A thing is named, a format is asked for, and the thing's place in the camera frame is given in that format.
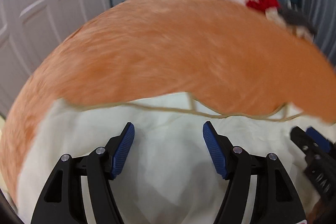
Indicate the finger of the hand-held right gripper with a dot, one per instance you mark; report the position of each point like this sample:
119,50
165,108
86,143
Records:
319,138
302,140

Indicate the white quilted jacket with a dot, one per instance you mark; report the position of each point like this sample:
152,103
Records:
162,129

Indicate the white panelled wardrobe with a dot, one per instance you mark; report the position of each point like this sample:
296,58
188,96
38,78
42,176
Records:
47,11

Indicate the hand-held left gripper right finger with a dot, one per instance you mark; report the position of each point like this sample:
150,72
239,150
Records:
214,150

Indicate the orange plush blanket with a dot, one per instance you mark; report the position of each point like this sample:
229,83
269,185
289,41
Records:
170,50

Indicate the red garment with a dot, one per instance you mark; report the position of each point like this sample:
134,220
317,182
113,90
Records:
263,1

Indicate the cream fluffy garment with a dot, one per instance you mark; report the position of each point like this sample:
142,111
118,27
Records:
275,15

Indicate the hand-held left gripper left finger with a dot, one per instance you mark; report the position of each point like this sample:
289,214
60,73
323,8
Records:
123,150

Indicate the grey knitted garment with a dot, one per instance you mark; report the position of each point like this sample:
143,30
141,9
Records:
296,16

